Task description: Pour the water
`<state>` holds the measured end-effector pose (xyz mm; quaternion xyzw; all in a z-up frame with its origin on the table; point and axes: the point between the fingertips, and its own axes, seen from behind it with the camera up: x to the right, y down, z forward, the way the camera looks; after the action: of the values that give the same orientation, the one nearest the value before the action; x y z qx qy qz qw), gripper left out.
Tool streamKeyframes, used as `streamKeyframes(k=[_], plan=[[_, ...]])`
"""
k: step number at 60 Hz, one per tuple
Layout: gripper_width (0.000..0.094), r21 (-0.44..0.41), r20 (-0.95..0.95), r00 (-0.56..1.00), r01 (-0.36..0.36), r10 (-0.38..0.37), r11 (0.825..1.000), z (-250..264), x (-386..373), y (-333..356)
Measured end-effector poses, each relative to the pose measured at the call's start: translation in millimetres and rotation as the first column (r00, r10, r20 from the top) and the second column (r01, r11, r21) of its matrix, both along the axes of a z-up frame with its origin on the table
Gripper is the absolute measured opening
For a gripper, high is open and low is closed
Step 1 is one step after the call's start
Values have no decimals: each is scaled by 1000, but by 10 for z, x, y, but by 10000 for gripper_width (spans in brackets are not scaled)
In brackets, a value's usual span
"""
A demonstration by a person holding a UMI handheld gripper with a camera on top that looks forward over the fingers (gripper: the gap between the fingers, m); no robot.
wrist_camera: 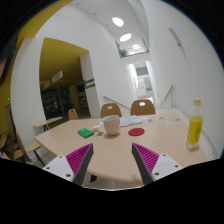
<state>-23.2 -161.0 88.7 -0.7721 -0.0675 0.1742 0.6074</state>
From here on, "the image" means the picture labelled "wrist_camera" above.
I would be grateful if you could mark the yellow drink bottle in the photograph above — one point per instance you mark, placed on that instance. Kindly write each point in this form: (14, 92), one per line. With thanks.
(195, 125)

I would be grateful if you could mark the white ceramic cup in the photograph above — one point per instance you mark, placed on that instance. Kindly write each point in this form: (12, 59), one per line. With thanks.
(111, 124)

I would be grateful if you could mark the small coloured item by cup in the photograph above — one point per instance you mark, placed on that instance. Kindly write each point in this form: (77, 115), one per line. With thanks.
(99, 133)

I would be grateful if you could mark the wooden chair right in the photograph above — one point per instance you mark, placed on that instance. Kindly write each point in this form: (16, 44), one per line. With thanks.
(142, 107)

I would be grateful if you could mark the small wooden chair far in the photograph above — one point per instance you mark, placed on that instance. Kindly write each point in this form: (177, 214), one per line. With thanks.
(72, 114)

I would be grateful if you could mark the green card box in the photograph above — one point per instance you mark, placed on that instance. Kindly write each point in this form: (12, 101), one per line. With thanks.
(85, 133)

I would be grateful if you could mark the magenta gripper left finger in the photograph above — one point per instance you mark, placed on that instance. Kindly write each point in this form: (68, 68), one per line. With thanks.
(73, 166)

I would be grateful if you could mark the wooden chair near left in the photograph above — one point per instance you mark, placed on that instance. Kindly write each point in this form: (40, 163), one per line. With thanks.
(19, 150)

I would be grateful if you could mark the small side table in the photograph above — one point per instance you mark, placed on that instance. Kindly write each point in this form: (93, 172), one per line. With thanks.
(44, 124)

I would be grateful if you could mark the pastel paper sheets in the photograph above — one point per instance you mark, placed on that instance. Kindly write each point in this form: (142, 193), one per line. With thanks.
(132, 120)

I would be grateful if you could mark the red round coaster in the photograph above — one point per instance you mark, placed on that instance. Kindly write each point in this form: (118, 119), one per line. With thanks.
(136, 132)

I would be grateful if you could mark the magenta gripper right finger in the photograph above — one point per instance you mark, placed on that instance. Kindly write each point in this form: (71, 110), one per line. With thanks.
(153, 166)

